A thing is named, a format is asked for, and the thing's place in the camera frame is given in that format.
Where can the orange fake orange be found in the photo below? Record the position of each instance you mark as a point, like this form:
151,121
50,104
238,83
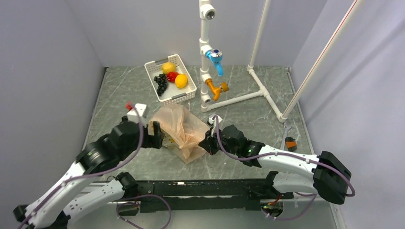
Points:
181,81

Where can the yellow fake lemon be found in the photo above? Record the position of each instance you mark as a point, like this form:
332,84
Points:
168,67

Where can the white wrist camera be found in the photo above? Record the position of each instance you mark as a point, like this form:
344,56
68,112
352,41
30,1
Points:
137,112
213,121

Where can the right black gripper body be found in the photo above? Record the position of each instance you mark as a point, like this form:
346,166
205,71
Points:
213,146

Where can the silver wrench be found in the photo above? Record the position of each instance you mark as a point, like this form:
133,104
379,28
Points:
287,127

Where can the white pvc pipe frame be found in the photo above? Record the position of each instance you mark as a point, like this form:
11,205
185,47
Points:
209,93

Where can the blue plastic faucet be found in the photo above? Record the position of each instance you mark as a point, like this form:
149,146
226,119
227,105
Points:
215,56

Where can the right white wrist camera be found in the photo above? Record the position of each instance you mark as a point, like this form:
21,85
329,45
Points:
213,121

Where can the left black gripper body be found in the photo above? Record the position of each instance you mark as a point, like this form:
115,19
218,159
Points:
150,140

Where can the dark fake grape bunch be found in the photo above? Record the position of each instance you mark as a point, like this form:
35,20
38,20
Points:
162,83

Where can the white plastic basket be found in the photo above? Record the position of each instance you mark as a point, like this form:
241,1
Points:
172,94

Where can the red fake pepper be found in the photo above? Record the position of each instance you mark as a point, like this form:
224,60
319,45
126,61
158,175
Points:
171,76

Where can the orange plastic faucet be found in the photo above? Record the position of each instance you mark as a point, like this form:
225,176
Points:
217,90

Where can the orange translucent plastic bag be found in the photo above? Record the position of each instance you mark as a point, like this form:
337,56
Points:
182,131

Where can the white diagonal pole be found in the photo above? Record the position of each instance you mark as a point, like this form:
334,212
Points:
307,80

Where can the small orange black block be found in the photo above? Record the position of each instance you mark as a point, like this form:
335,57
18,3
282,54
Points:
291,144

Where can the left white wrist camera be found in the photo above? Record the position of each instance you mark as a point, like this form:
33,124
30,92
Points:
137,112

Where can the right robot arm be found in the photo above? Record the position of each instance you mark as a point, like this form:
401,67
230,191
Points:
323,175

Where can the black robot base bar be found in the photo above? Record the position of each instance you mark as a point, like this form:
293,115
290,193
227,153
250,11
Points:
247,194

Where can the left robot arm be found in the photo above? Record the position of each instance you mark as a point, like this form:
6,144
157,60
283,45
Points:
61,207

